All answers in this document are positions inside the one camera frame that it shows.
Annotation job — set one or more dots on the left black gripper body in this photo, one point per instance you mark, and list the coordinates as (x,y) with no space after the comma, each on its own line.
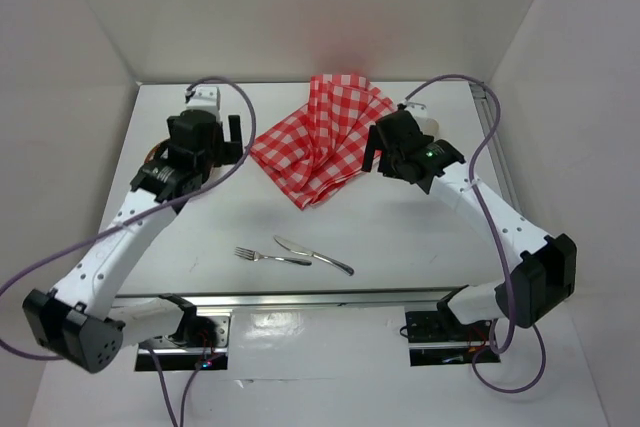
(212,156)

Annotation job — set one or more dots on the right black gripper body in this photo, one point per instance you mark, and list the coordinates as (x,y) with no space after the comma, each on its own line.
(388,160)

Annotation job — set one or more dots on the brown paper cup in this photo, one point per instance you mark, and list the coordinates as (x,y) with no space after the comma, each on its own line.
(431,128)

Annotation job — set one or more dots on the red white checkered cloth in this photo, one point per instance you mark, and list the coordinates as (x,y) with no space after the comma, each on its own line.
(316,150)

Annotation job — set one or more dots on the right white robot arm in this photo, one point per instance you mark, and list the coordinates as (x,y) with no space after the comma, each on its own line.
(541,268)

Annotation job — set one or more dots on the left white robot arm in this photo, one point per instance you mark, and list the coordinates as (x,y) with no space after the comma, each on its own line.
(76,318)

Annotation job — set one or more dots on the patterned plate brown rim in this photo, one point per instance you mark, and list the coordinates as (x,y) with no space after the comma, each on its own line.
(158,152)

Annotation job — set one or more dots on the silver fork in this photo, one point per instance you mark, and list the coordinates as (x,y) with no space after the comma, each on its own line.
(255,256)

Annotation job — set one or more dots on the silver table knife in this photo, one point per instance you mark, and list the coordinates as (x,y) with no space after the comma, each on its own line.
(301,250)

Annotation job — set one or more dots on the aluminium right side rail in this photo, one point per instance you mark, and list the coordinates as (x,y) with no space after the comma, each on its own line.
(485,108)

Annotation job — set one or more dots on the aluminium rail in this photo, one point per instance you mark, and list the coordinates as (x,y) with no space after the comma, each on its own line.
(317,299)
(485,108)

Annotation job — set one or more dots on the aluminium front rail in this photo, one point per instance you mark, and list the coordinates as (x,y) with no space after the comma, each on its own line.
(317,299)

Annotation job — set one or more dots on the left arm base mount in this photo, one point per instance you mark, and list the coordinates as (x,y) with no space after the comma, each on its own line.
(208,348)

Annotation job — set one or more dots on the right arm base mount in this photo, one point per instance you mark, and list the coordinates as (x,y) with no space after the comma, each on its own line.
(433,342)

